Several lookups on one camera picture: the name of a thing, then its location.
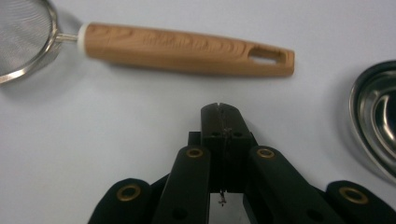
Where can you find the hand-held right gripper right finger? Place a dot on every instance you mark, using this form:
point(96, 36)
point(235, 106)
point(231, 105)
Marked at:
point(236, 143)

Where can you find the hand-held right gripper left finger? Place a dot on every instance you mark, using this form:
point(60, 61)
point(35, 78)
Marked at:
point(211, 143)

